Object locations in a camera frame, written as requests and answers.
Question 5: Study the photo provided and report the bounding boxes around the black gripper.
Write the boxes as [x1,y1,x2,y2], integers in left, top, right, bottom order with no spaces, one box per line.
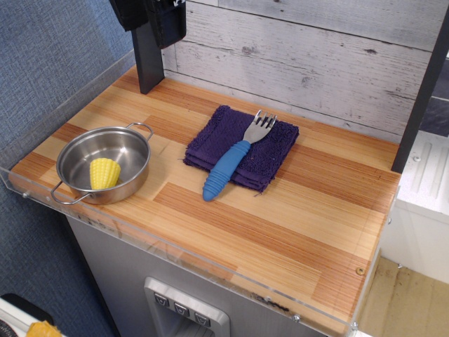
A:
[110,0,187,49]

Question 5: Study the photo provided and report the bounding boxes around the blue handled metal fork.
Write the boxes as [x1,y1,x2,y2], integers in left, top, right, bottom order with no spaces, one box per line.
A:
[202,110,277,201]

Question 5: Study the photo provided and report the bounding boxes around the folded purple cloth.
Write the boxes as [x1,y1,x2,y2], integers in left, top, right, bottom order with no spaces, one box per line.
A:
[184,105,300,192]

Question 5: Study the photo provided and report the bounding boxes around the small steel pot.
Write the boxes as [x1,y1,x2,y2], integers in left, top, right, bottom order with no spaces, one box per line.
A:
[51,122,154,205]

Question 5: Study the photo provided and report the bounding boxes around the yellow toy corn piece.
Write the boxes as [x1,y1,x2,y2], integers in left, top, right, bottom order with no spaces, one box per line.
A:
[90,158,121,190]

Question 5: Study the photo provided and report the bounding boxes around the clear acrylic edge guard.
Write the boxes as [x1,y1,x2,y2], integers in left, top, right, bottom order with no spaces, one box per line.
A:
[2,69,400,336]

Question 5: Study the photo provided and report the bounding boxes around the grey toy cabinet front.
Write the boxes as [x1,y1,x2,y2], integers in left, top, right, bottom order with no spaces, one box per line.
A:
[68,217,320,336]

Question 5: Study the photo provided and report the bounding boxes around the silver dispenser button panel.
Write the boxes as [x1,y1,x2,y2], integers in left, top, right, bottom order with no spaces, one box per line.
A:
[144,277,231,336]

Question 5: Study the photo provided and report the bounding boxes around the white side counter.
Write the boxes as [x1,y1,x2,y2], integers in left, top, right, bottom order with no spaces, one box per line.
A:
[380,131,448,283]

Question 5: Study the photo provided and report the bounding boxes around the yellow object bottom left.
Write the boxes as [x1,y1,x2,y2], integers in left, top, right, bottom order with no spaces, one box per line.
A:
[26,321,62,337]

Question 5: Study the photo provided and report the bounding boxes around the dark left support post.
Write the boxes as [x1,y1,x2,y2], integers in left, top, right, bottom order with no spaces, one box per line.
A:
[131,23,165,94]

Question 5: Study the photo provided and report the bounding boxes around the dark support post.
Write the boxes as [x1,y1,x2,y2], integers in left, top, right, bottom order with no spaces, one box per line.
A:
[131,23,165,94]
[391,6,448,173]

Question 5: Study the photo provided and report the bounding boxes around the dark right support post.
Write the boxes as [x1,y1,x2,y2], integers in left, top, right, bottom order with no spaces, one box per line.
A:
[391,6,448,173]

